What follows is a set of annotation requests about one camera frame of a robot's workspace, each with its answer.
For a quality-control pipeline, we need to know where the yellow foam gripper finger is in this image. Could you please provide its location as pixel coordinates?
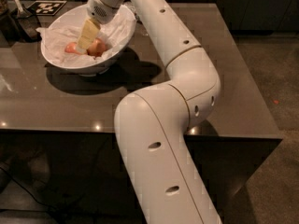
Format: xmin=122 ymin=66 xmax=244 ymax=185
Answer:
xmin=76 ymin=19 xmax=101 ymax=54

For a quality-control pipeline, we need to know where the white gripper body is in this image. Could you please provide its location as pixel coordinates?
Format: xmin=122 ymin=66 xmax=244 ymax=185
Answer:
xmin=87 ymin=0 xmax=120 ymax=24

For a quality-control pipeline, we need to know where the red yellow apple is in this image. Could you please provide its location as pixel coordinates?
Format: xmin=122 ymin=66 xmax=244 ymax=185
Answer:
xmin=87 ymin=38 xmax=107 ymax=57
xmin=64 ymin=42 xmax=80 ymax=55

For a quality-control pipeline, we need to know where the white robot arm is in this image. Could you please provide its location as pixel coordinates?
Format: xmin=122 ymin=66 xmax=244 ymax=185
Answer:
xmin=87 ymin=0 xmax=222 ymax=224

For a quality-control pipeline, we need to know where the white bowl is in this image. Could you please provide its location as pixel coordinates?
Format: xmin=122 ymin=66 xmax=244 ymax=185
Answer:
xmin=37 ymin=6 xmax=136 ymax=76

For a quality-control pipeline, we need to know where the white paper in bowl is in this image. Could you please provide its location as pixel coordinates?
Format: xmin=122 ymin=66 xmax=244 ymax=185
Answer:
xmin=37 ymin=5 xmax=136 ymax=74

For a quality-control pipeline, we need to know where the black white marker tag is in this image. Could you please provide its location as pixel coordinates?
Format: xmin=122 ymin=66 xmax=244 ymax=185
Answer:
xmin=28 ymin=0 xmax=66 ymax=16

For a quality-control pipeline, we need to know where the black scoop with handle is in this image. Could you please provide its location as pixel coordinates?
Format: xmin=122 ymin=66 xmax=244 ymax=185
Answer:
xmin=13 ymin=0 xmax=41 ymax=42

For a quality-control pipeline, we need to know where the black cable on floor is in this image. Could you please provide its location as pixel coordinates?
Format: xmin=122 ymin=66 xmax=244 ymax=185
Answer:
xmin=0 ymin=165 xmax=64 ymax=224

